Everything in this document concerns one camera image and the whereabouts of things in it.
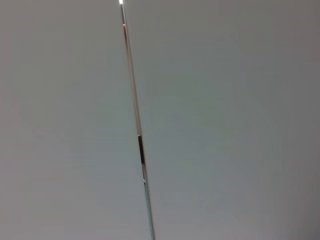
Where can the grey partition panel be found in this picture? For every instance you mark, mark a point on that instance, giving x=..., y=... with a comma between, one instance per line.
x=225, y=120
x=62, y=120

